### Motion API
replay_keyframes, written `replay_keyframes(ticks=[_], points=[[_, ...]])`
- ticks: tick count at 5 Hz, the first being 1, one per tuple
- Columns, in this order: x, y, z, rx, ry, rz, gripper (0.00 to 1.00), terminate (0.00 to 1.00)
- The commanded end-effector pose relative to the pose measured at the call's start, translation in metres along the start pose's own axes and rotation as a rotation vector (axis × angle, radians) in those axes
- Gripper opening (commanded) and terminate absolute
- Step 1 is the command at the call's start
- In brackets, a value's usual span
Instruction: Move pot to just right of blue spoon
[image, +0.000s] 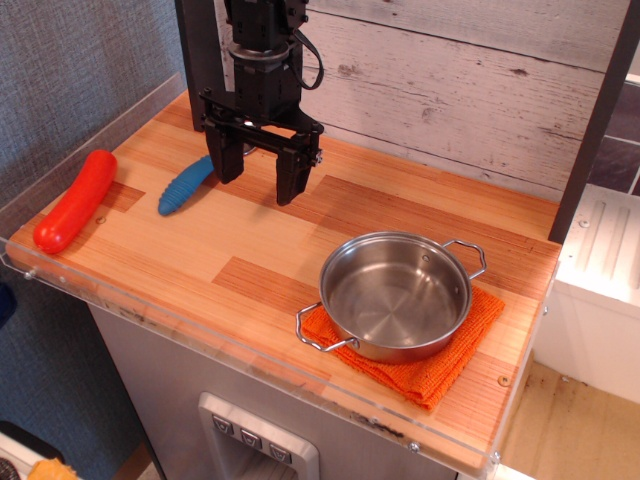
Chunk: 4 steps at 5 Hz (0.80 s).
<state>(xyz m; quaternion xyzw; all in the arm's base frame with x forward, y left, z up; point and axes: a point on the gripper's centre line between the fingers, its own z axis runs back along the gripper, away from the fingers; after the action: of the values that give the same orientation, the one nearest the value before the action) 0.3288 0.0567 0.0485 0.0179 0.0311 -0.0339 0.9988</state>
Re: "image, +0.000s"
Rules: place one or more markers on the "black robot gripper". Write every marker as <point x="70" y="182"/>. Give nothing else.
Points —
<point x="263" y="110"/>

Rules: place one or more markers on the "stainless steel pot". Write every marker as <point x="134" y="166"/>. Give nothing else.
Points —
<point x="391" y="297"/>

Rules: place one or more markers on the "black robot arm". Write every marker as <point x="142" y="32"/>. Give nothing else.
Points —
<point x="267" y="25"/>

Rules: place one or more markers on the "clear acrylic edge guard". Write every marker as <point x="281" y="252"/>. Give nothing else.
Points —
<point x="225" y="276"/>

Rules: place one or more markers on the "red plastic sausage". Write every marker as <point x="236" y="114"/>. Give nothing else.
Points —
<point x="76" y="207"/>

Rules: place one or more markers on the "grey toy fridge cabinet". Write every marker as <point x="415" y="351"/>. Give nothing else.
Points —
<point x="165" y="380"/>

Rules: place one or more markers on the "orange folded cloth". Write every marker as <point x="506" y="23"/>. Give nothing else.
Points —
<point x="425" y="382"/>

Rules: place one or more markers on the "white toy sink unit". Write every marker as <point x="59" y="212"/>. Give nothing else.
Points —
<point x="590" y="329"/>

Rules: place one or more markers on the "yellow object bottom left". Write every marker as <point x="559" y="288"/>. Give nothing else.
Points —
<point x="51" y="469"/>

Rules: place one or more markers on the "blue handled metal spoon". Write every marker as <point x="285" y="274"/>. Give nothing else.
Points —
<point x="186" y="184"/>

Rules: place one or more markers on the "dark left shelf post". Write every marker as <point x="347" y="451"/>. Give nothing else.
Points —
<point x="202" y="57"/>

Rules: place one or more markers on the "dark shelf post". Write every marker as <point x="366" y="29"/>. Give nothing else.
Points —
<point x="202" y="57"/>
<point x="615" y="76"/>

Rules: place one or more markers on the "dark right shelf post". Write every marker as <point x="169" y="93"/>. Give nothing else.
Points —
<point x="615" y="76"/>

